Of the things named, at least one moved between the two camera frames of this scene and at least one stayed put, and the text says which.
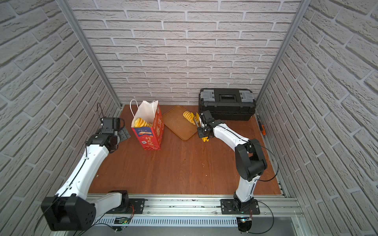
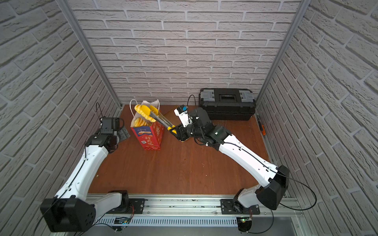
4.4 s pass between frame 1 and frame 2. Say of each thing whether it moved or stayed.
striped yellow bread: moved
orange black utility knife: stayed
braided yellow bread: stayed
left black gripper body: stayed
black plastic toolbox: stayed
